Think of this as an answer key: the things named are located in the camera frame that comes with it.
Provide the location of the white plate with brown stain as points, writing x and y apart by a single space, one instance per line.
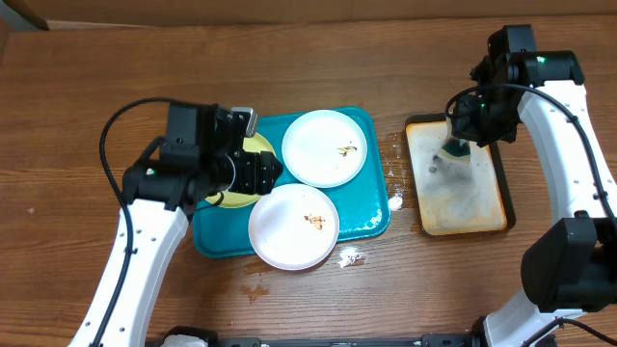
324 148

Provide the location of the pale pink plate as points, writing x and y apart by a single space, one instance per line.
294 228

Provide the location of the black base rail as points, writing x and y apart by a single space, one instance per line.
190 336

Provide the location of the green yellow sponge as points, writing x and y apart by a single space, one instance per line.
454 149

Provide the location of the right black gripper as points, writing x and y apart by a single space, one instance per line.
466 128

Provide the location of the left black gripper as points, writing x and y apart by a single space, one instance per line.
256 176

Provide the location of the yellow plate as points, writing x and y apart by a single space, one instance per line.
235 200

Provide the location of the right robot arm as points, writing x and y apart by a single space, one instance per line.
571 270

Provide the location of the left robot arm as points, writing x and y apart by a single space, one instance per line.
200 155

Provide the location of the black tray with soapy water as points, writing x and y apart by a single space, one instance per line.
455 196

